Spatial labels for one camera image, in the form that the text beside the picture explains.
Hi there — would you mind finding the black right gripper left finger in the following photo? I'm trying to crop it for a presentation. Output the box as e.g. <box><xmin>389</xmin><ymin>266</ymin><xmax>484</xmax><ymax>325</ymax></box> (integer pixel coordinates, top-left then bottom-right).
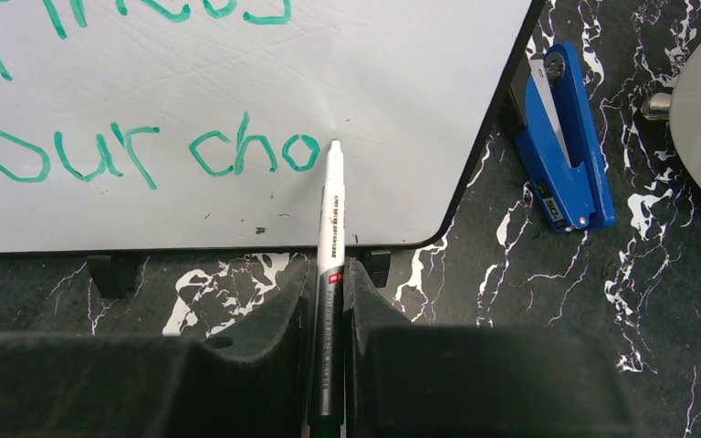
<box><xmin>0</xmin><ymin>262</ymin><xmax>315</xmax><ymax>437</ymax></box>

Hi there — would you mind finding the white marker pen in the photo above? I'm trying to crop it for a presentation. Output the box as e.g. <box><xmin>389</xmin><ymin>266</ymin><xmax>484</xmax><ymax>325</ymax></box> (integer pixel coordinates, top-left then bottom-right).
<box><xmin>307</xmin><ymin>139</ymin><xmax>345</xmax><ymax>437</ymax></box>

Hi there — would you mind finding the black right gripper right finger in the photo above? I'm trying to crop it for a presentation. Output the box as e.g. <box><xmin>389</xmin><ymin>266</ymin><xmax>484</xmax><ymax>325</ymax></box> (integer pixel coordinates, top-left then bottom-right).
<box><xmin>344</xmin><ymin>260</ymin><xmax>647</xmax><ymax>437</ymax></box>

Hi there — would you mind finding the white whiteboard black frame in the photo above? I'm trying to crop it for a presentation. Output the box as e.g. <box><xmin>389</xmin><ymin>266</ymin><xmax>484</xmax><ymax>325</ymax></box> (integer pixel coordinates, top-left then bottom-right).
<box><xmin>0</xmin><ymin>1</ymin><xmax>543</xmax><ymax>255</ymax></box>

